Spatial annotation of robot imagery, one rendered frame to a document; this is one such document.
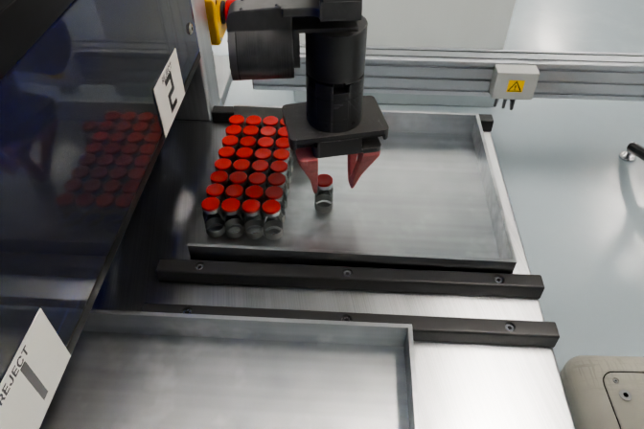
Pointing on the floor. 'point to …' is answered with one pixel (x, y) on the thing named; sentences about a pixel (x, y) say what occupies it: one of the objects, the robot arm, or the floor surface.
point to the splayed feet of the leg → (632, 152)
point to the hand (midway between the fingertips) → (333, 181)
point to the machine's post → (196, 95)
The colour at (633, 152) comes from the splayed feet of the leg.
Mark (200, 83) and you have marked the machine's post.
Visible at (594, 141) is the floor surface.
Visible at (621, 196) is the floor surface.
